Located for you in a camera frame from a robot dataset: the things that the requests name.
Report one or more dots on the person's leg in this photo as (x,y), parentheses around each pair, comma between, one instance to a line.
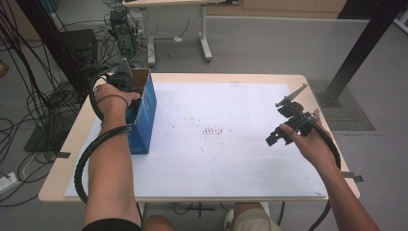
(253,219)
(158,224)

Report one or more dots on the light wooden table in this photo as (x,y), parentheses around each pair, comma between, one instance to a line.
(316,85)

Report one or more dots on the person's right hand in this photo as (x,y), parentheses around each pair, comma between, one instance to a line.
(316,147)

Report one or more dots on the blue cardboard box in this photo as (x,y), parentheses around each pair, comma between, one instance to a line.
(146,125)

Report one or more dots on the black metal frame post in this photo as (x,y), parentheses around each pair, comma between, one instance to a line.
(48,45)
(362,51)

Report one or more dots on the white table mat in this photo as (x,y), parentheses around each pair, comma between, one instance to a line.
(231,160)

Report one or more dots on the white desk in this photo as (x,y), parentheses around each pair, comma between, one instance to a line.
(203,35)

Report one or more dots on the person's left hand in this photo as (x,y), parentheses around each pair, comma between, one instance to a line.
(112,104)

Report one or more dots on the black computer tower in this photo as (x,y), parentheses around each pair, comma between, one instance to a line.
(123,32)

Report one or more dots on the grey tape strip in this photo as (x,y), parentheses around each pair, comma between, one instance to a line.
(352,175)
(63,154)

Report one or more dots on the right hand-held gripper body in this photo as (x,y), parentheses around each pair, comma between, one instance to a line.
(300,118)

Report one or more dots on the person's right leg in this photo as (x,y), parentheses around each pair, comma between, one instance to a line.
(253,219)

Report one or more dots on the black box on floor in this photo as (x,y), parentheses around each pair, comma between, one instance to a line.
(80,45)

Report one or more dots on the black sleeve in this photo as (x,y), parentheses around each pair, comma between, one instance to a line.
(112,225)

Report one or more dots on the white power strip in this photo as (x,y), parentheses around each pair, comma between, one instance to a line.
(8,182)

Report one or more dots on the thin black wrist band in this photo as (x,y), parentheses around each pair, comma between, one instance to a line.
(112,97)

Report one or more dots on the white shoe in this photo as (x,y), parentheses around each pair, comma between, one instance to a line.
(228,219)

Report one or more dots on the person's left leg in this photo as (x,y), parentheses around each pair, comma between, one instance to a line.
(158,224)

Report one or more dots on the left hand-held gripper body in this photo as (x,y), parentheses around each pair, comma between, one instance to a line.
(122,75)

